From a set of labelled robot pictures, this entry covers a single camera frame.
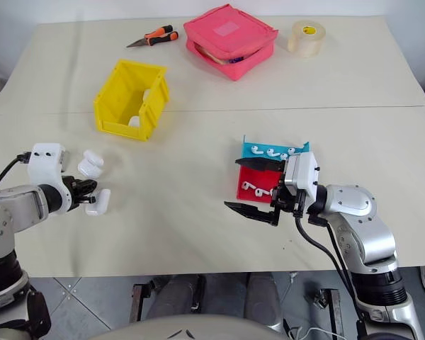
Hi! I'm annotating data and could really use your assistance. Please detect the open white earbuds case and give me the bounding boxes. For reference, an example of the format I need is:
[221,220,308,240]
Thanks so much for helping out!
[77,149,105,179]

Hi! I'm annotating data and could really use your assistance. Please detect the orange black pliers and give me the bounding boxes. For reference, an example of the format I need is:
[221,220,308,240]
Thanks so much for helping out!
[125,25,180,49]

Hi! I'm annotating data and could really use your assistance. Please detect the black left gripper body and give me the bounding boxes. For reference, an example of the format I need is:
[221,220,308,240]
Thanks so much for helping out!
[61,175,93,210]

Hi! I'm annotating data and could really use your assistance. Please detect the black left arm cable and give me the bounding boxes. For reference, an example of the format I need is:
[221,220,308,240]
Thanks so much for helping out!
[0,151,31,194]

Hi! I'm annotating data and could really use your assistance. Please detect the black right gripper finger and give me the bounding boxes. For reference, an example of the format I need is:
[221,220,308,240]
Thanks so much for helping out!
[223,200,281,227]
[234,157,285,174]

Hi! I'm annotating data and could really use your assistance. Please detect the dark rounded grey shape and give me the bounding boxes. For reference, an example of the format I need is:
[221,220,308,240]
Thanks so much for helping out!
[243,271,283,334]
[147,273,207,324]

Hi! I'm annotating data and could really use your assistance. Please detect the blue tray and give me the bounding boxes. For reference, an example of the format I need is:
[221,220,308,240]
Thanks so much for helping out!
[241,134,312,168]

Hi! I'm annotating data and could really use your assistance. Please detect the pink fabric pouch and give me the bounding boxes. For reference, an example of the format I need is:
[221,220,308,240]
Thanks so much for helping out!
[182,4,280,82]

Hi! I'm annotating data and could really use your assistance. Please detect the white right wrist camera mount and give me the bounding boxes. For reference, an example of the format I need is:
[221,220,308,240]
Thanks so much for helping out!
[283,152,320,198]

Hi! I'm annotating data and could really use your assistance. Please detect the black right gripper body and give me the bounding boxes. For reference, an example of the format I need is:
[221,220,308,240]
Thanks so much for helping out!
[271,157,308,217]

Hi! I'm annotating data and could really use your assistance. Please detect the thin white cable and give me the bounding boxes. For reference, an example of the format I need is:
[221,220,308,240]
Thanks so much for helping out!
[285,320,341,340]

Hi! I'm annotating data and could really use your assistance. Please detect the dark metal frame bracket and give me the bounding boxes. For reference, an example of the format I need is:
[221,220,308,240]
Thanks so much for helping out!
[128,282,152,324]
[313,288,343,336]

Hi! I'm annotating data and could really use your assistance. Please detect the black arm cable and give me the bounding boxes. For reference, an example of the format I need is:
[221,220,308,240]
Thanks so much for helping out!
[0,151,31,194]
[293,210,368,340]

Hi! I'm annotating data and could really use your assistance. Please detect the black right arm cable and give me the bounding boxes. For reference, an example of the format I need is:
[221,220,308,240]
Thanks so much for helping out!
[293,210,368,340]

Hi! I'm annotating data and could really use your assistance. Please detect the grey robot torso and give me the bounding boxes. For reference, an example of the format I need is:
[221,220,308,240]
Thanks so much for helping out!
[87,314,288,340]

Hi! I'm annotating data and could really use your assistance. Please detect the yellow plastic bin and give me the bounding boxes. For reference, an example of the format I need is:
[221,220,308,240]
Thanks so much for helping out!
[93,58,171,142]

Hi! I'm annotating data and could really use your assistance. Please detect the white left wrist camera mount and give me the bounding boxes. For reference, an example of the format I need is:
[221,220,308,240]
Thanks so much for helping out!
[27,142,72,213]

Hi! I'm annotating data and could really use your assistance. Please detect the red tray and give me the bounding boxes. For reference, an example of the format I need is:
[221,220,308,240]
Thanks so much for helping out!
[236,165,283,204]

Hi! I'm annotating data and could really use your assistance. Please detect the beige tape roll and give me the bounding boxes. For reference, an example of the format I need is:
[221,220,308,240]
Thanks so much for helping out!
[287,20,327,59]

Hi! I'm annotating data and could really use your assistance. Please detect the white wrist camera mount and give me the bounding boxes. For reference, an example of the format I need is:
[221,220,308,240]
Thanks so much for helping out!
[27,142,72,213]
[283,152,320,198]

